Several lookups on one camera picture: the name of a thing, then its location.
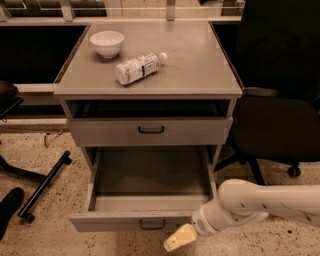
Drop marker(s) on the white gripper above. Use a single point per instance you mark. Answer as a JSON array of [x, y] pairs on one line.
[[202, 221]]

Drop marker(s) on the grey drawer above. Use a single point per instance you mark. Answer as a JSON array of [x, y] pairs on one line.
[[149, 131], [145, 188]]

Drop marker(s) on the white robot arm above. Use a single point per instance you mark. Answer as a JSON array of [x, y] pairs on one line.
[[300, 203]]

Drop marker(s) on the grey drawer cabinet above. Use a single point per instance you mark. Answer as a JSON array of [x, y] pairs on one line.
[[195, 82]]

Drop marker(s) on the black office chair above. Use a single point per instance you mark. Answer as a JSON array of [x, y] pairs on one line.
[[275, 52]]

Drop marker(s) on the white plastic bottle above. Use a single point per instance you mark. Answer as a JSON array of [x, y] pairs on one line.
[[139, 67]]

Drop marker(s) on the black shoe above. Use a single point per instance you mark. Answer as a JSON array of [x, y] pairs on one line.
[[8, 206]]

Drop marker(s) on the white ceramic bowl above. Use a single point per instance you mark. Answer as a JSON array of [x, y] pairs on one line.
[[107, 44]]

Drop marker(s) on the black chair seat left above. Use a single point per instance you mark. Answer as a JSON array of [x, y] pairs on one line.
[[8, 98]]

